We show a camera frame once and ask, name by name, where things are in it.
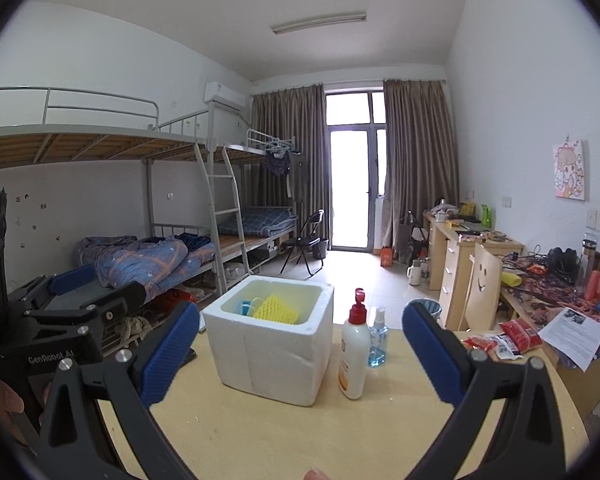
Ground wooden chair with smiley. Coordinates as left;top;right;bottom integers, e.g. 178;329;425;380
464;242;503;332

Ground black headphones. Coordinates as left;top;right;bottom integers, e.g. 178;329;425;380
546;247;579;276

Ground ceiling tube light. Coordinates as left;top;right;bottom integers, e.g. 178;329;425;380
271;10;367;36

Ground blue patterned quilt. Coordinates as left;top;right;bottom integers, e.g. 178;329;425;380
77;234;216;291

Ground white lotion bottle red cap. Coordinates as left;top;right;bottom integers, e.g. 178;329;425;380
337;288;372;401

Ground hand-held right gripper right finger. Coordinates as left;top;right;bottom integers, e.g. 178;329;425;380
401;301;566;480

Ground wooden desk with drawers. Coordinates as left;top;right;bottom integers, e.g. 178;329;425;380
422;210;526;331

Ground black folding chair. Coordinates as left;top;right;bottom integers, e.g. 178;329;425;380
280;209;326;277

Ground clear spray bottle blue liquid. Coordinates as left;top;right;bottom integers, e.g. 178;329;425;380
367;306;389;368

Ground brown curtain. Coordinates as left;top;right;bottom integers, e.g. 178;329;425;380
383;78;460;251
250;85;328;241

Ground blue trash bin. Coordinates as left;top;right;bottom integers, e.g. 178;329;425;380
407;298;442;331

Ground crumpled clothes pile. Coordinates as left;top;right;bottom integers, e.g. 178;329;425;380
112;285;216;356

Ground white foam box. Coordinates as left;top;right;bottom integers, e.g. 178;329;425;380
202;275;336;407

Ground wooden desk with patterned cover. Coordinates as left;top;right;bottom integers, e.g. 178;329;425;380
500;255;600;421

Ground printed paper sheet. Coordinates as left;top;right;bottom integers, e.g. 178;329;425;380
537;307;600;372

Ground person's left hand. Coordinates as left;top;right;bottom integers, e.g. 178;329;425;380
0;379;51;453

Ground row of toiletry bottles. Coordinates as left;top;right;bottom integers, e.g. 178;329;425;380
575;232;600;316

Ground pink cartoon wall poster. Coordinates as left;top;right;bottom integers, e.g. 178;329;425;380
553;139;591;202

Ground hanging dark clothes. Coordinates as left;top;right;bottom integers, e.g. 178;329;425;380
265;152;301;198

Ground glass balcony door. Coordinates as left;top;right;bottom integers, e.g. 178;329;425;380
325;90;387;251

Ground large red snack packet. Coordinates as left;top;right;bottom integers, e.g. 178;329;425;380
500;318;543;352

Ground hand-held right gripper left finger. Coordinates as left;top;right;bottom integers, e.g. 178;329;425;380
37;300;201;480

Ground yellow foam net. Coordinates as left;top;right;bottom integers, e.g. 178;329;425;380
251;295;300;325

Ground white air conditioner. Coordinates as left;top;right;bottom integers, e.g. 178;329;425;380
203;81;246;111

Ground white black snack packet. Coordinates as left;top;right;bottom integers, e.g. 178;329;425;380
490;335;523;361

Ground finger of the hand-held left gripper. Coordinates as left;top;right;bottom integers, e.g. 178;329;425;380
27;281;147;329
7;265;98;313

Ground small red snack packet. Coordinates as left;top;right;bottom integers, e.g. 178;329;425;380
461;336;501;353

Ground grey metal bunk bed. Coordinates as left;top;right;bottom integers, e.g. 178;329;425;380
0;87;246;321
207;129;301;281

